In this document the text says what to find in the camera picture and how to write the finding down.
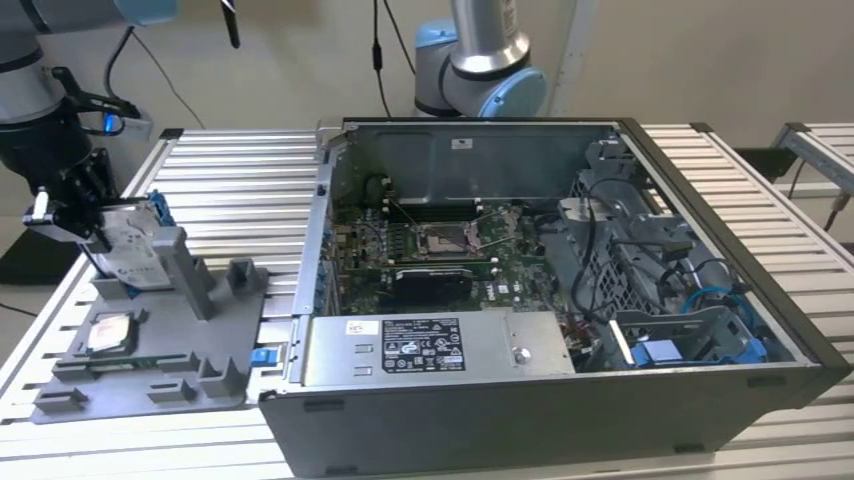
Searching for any black stand base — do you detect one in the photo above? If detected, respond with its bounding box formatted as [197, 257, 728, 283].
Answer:
[0, 227, 87, 286]

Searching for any CPU socket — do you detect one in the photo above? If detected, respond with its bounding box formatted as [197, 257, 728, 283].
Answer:
[416, 224, 473, 254]

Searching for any disk bay with blue latch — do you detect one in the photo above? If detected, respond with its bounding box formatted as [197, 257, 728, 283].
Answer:
[609, 304, 795, 374]

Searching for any grey metal drive cage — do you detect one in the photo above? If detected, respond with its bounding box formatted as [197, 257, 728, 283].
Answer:
[542, 167, 735, 321]

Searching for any metal socket cover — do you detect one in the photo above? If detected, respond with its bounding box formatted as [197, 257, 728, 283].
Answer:
[465, 206, 516, 252]

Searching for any thin metal locking lever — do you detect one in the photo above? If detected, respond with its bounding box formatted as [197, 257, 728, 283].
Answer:
[392, 200, 424, 227]

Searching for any thin hanging black cable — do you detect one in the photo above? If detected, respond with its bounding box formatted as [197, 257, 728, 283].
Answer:
[369, 0, 394, 119]

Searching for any black graphics card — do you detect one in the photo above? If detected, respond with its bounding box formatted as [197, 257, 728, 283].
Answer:
[390, 267, 473, 307]

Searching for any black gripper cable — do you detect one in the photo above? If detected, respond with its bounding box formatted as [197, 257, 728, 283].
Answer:
[103, 24, 138, 109]

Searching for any grey parts rack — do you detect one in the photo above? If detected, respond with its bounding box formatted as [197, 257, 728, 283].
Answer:
[29, 227, 272, 426]

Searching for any green motherboard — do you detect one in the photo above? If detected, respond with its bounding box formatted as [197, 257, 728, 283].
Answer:
[329, 197, 561, 316]

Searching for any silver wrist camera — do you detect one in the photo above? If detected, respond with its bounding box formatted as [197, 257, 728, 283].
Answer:
[22, 188, 87, 244]

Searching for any black open PC case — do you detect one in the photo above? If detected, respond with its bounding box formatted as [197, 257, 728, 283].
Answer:
[257, 115, 854, 476]

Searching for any long black wire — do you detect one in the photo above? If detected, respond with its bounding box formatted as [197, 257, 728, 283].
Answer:
[573, 179, 692, 321]

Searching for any silver power supply unit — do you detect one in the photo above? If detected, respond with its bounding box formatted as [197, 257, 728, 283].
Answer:
[302, 312, 576, 389]

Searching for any blue wire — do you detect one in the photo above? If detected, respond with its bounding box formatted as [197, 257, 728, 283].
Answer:
[685, 283, 749, 322]

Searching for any black box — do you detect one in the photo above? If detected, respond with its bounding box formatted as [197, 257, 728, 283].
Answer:
[736, 147, 799, 184]

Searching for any aluminium slat side table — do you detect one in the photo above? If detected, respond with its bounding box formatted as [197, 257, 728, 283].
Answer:
[772, 122, 854, 191]

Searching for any black antenna stick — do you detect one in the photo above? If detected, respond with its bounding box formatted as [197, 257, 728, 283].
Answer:
[218, 0, 241, 50]

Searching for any white camera with blue light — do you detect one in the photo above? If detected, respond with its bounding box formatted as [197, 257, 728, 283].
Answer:
[98, 104, 153, 144]

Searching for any silver CPU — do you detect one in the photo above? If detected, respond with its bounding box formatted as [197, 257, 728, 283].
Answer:
[89, 314, 138, 354]

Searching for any hard disk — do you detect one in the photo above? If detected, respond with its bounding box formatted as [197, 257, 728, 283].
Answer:
[85, 189, 175, 296]

